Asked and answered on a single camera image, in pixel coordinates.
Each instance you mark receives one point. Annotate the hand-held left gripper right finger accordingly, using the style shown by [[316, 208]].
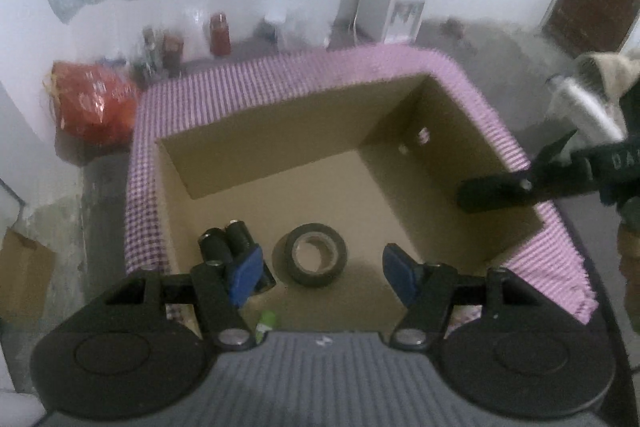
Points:
[[400, 274]]

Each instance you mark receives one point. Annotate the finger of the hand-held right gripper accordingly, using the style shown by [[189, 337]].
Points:
[[500, 192], [550, 154]]

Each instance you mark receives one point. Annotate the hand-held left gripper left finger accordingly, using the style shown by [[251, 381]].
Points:
[[245, 274]]

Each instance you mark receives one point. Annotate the black tape roll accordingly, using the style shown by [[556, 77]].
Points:
[[320, 281]]

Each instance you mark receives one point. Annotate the brown cardboard box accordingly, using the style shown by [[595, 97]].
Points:
[[310, 187]]

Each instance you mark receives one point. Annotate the person's right forearm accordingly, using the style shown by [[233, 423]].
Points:
[[631, 257]]

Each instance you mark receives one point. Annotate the green tube with white cap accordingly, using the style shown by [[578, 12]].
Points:
[[266, 324]]

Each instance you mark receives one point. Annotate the white fluffy cloth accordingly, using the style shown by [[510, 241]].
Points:
[[582, 107]]

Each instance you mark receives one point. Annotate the beige patterned slipper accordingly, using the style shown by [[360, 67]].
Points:
[[615, 72]]

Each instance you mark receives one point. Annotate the purple checked tablecloth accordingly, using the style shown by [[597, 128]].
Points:
[[225, 92]]

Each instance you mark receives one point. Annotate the white water dispenser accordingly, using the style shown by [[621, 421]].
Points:
[[405, 14]]

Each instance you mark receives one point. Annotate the flat cardboard piece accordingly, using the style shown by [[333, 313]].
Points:
[[25, 277]]

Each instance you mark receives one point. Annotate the red plastic bag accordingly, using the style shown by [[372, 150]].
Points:
[[90, 102]]

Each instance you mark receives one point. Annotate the dark brown jar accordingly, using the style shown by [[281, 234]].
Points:
[[173, 51]]

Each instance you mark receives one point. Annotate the red jar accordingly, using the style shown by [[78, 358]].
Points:
[[220, 34]]

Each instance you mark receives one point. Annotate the dark glass bottle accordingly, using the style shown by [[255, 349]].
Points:
[[150, 52]]

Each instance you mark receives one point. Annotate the small white container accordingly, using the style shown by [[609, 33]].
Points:
[[275, 27]]

